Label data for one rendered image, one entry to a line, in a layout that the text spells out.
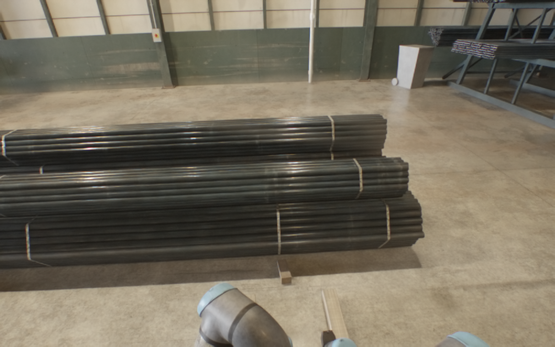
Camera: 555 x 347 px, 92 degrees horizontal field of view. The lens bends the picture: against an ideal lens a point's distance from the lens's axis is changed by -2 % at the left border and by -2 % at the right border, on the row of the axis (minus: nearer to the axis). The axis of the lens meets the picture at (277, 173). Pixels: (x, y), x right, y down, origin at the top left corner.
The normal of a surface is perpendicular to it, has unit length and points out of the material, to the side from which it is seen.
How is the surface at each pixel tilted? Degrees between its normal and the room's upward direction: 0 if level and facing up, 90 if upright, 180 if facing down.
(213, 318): 55
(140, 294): 0
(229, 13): 90
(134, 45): 90
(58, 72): 90
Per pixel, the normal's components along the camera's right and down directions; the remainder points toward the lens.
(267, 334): 0.50, -0.48
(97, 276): -0.02, -0.87
